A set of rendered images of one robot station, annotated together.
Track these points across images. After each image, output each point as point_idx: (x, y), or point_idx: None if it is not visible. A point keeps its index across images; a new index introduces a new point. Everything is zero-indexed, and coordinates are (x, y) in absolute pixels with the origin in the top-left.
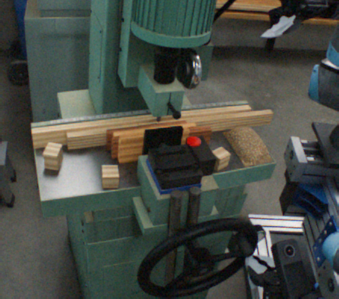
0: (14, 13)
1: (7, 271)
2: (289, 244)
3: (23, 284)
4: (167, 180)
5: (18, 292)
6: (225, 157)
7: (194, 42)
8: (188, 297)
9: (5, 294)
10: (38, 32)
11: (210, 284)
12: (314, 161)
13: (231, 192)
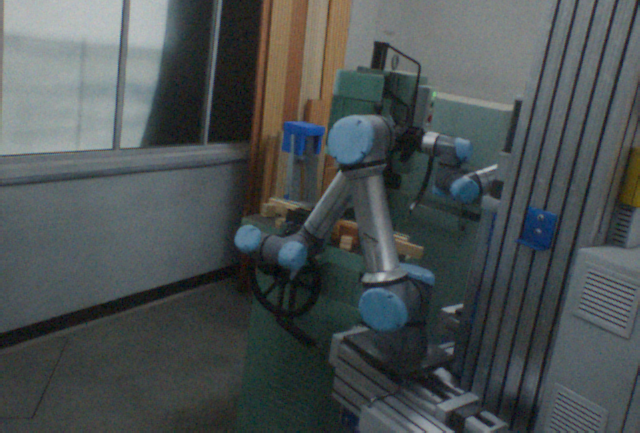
0: None
1: (238, 371)
2: (291, 230)
3: (237, 382)
4: (288, 213)
5: (230, 383)
6: (345, 239)
7: None
8: (318, 417)
9: (222, 379)
10: None
11: (289, 312)
12: (458, 316)
13: (348, 275)
